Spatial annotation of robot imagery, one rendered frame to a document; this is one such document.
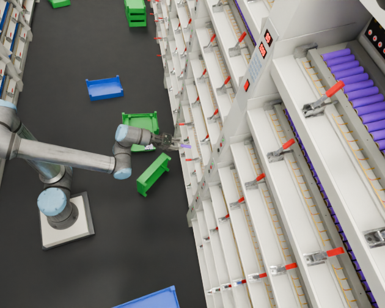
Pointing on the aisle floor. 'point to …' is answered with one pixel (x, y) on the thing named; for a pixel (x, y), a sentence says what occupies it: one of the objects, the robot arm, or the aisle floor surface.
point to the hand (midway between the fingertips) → (180, 145)
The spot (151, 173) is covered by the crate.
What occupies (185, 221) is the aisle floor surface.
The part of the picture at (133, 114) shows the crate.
